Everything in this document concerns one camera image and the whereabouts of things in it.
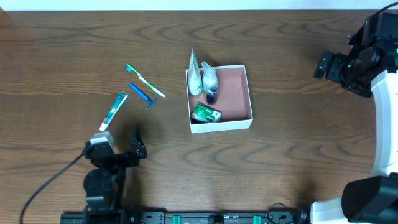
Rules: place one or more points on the blue disposable razor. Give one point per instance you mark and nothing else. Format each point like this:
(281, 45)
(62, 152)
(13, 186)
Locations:
(143, 95)

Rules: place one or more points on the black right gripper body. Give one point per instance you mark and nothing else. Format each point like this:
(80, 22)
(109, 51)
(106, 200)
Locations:
(337, 66)

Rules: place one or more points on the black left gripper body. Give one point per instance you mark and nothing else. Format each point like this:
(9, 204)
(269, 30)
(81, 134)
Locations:
(121, 157)

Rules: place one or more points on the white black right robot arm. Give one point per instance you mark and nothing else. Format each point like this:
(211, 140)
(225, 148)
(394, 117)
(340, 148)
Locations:
(370, 71)

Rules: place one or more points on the blue foam soap pump bottle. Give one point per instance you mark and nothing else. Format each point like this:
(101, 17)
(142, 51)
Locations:
(210, 83)

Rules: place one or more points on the green white toothbrush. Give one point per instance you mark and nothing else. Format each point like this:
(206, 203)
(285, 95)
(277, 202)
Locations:
(131, 69)

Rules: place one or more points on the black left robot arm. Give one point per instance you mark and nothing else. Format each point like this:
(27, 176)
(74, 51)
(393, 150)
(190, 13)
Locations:
(104, 185)

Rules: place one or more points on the white box with pink interior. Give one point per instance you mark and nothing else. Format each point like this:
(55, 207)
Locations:
(233, 102)

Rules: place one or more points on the green toothpaste tube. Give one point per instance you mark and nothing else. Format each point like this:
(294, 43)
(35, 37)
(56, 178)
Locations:
(119, 101)

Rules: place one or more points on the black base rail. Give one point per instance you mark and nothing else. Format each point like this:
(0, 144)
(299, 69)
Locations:
(273, 216)

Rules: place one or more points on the white Pantene conditioner tube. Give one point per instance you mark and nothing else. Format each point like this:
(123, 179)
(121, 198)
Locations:
(194, 76)

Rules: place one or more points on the green Dettol soap box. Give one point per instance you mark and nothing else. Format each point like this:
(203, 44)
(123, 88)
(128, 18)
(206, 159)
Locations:
(205, 114)

